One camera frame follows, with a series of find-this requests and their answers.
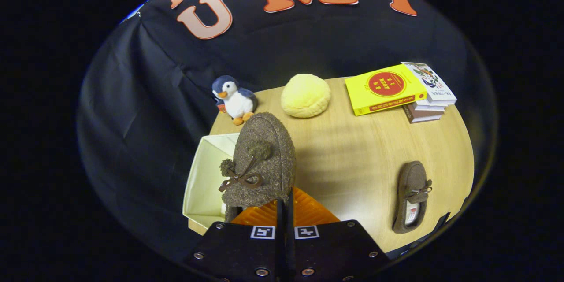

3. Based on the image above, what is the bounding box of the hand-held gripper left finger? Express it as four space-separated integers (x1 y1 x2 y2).
189 200 285 282

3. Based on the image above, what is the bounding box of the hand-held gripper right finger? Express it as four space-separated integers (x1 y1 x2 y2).
286 186 391 282

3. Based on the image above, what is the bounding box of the brown fabric storage box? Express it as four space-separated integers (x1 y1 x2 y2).
182 134 241 235

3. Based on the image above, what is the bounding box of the brown fuzzy shoe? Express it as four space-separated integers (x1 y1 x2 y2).
392 161 434 234
219 112 297 223

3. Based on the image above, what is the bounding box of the penguin plush toy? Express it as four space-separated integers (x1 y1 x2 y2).
211 75 259 126

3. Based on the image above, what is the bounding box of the yellow bun plush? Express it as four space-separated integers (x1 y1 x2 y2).
281 74 332 119

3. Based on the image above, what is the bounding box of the brown cover book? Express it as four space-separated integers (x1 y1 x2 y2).
403 104 444 124

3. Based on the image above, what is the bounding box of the yellow book red circle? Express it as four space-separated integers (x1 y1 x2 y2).
345 64 428 117

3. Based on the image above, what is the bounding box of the plain white book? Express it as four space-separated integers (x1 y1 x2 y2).
413 99 446 112

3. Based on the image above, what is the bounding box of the white illustrated cover book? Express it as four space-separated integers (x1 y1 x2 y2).
401 62 457 107

